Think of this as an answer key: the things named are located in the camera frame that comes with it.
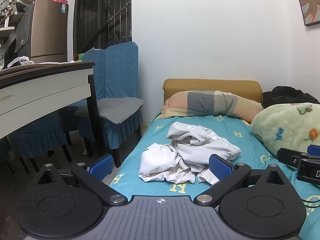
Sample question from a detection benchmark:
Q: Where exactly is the black cloth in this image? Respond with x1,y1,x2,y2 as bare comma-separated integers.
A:
262,86,320,109

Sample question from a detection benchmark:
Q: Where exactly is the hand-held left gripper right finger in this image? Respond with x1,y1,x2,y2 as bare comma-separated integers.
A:
195,154,288,207

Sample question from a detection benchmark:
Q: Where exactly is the white shirt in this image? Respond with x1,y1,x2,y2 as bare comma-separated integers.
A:
138,122,242,186

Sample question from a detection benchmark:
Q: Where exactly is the grey hanging cloth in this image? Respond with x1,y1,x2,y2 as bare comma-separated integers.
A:
15,6,34,53

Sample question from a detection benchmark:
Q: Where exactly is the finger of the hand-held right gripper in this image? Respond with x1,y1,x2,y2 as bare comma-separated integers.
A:
277,148,309,167
307,144,320,157

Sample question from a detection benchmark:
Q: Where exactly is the plaid pillow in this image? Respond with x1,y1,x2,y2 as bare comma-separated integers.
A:
160,90,264,124

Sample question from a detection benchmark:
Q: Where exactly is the clear plastic bag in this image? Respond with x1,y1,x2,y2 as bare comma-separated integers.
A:
7,56,35,68

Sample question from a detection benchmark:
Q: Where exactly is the green fleece blanket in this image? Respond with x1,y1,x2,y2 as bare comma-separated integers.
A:
250,102,320,157

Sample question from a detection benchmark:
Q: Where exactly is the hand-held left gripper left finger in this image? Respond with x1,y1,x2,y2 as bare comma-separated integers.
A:
37,154,128,207

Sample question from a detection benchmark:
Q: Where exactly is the white table with dark legs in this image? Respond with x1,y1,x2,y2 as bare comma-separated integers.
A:
0,61,105,160

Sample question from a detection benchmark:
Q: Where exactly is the black cable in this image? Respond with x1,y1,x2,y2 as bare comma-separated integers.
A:
301,196,318,207

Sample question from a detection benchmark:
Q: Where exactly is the white slatted wall shelf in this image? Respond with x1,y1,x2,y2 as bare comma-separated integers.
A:
0,0,59,48

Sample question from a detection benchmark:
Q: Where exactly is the brown refrigerator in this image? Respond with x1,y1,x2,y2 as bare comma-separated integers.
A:
29,0,69,63

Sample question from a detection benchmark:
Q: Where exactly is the framed leaf wall picture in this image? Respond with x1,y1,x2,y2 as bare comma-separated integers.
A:
292,0,320,27

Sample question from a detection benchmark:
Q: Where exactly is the blue covered chair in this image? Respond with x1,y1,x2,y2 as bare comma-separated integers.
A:
9,105,73,174
75,42,145,168

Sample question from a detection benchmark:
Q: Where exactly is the mustard headboard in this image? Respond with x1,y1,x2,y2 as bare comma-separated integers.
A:
163,78,263,105

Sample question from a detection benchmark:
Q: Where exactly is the grey seat cushion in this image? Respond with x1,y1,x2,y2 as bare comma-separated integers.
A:
74,97,145,125

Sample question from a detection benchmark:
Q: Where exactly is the bed with teal patterned sheet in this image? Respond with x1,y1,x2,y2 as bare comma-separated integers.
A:
110,110,320,240

